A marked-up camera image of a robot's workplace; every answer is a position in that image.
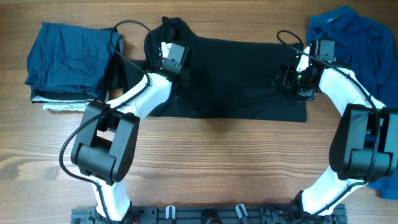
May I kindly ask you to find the right black cable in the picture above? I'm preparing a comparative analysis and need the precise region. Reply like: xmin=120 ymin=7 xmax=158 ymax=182
xmin=275 ymin=29 xmax=382 ymax=217

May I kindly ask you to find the left black cable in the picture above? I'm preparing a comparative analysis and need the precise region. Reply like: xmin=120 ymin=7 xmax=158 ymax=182
xmin=58 ymin=19 xmax=153 ymax=224

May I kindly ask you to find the left white rail clip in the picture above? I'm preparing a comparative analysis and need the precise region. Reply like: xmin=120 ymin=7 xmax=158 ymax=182
xmin=165 ymin=205 xmax=176 ymax=220

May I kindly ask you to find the folded dark blue garment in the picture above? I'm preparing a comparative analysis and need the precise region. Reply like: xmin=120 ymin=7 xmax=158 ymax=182
xmin=24 ymin=21 xmax=121 ymax=100

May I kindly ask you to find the right white rail clip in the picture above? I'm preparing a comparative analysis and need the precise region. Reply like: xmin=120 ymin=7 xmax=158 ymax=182
xmin=235 ymin=203 xmax=248 ymax=224

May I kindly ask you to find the blue polo shirt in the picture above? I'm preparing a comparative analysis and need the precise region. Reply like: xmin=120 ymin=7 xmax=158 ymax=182
xmin=305 ymin=4 xmax=398 ymax=200

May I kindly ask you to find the folded black garment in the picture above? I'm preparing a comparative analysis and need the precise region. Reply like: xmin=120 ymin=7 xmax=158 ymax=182
xmin=30 ymin=27 xmax=127 ymax=104

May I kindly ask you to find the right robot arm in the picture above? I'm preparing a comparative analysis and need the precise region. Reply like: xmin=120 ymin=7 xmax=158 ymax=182
xmin=272 ymin=39 xmax=397 ymax=222

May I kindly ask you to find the folded white garment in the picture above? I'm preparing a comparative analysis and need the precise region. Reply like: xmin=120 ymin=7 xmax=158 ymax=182
xmin=30 ymin=45 xmax=115 ymax=111

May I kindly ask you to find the white rail clip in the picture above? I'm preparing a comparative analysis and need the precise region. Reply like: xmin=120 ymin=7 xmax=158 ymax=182
xmin=235 ymin=203 xmax=248 ymax=224
xmin=165 ymin=205 xmax=176 ymax=220

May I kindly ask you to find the black polo shirt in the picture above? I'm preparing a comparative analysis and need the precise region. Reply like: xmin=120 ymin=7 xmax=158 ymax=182
xmin=123 ymin=17 xmax=307 ymax=122

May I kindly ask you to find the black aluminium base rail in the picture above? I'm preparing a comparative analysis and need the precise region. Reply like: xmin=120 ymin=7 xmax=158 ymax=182
xmin=70 ymin=204 xmax=348 ymax=224

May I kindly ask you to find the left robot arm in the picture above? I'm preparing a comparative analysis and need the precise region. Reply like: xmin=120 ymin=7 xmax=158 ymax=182
xmin=70 ymin=42 xmax=192 ymax=223

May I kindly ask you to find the black cable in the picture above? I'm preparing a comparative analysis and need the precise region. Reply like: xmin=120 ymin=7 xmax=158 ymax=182
xmin=275 ymin=29 xmax=382 ymax=217
xmin=58 ymin=19 xmax=153 ymax=224

